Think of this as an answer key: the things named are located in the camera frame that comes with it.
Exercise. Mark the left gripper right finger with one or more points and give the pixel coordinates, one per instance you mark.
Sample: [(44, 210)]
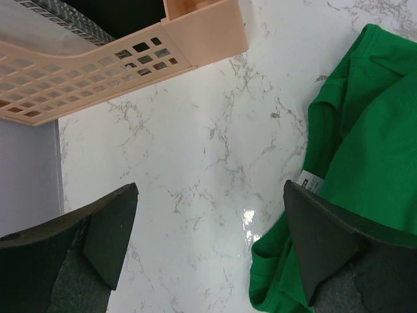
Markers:
[(349, 263)]

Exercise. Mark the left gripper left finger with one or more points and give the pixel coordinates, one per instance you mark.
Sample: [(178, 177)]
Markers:
[(71, 263)]

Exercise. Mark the green t shirt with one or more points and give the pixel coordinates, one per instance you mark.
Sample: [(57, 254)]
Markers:
[(361, 156)]

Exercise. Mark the peach file organizer basket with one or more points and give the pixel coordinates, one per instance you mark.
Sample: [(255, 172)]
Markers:
[(37, 88)]

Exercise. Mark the black binder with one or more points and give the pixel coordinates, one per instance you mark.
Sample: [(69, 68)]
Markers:
[(121, 17)]

